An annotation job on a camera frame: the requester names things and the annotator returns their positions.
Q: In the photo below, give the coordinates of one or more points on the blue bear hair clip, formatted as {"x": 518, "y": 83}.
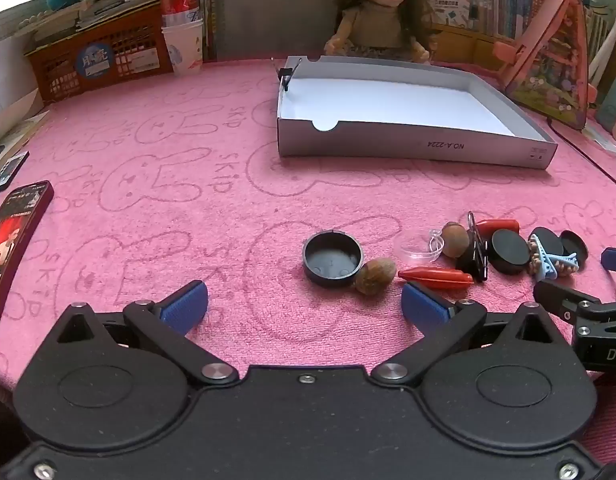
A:
{"x": 562, "y": 259}
{"x": 545, "y": 270}

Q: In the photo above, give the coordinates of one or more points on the grey cardboard box lid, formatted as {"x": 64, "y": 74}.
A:
{"x": 387, "y": 105}

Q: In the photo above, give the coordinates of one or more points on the small black card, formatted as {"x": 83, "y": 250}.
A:
{"x": 5, "y": 172}

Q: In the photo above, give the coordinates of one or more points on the black round cap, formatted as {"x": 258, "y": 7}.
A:
{"x": 320, "y": 262}
{"x": 575, "y": 245}

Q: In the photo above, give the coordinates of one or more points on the red soda can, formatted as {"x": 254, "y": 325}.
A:
{"x": 180, "y": 2}

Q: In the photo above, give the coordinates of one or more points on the clear plastic dome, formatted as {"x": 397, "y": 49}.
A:
{"x": 412, "y": 250}

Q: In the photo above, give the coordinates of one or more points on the orange plastic crate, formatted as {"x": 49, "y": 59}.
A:
{"x": 63, "y": 67}

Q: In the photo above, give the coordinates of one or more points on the green card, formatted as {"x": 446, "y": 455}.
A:
{"x": 612, "y": 107}

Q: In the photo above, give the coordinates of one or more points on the white stand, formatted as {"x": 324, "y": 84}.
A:
{"x": 605, "y": 45}

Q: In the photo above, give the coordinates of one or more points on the grey metal container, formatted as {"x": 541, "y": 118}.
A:
{"x": 273, "y": 10}

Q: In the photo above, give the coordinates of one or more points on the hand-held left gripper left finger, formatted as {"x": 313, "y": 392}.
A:
{"x": 185, "y": 305}

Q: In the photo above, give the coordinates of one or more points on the colourful printed cardboard box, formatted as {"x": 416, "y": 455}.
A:
{"x": 450, "y": 2}

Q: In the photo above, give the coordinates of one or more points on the white paper cup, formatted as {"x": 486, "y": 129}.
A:
{"x": 183, "y": 52}

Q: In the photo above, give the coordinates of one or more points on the pink triangular toy house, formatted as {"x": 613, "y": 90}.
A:
{"x": 552, "y": 70}

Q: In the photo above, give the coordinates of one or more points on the dark red smartphone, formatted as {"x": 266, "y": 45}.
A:
{"x": 13, "y": 250}

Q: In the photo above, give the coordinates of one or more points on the red bullet-shaped crayon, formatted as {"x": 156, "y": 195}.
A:
{"x": 497, "y": 224}
{"x": 437, "y": 278}

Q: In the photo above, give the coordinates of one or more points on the brown-haired doll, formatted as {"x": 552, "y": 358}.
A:
{"x": 377, "y": 20}

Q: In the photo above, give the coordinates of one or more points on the stack of papers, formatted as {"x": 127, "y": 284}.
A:
{"x": 18, "y": 132}

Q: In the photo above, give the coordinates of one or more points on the pink bunny-print towel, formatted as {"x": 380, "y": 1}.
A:
{"x": 188, "y": 185}

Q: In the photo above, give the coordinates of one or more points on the brown walnut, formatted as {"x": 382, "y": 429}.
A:
{"x": 455, "y": 240}
{"x": 375, "y": 276}

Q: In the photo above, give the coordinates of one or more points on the black round disc lid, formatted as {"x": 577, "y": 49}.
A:
{"x": 510, "y": 252}
{"x": 550, "y": 241}

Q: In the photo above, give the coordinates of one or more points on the wooden shelf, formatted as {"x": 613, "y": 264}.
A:
{"x": 467, "y": 45}

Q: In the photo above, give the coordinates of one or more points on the black binder clip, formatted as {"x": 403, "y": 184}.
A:
{"x": 285, "y": 80}
{"x": 472, "y": 260}

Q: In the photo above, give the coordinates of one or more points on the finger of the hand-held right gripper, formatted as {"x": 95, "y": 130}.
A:
{"x": 615, "y": 260}
{"x": 560, "y": 297}

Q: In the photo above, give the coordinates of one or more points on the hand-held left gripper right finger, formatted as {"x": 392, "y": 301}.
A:
{"x": 422, "y": 305}

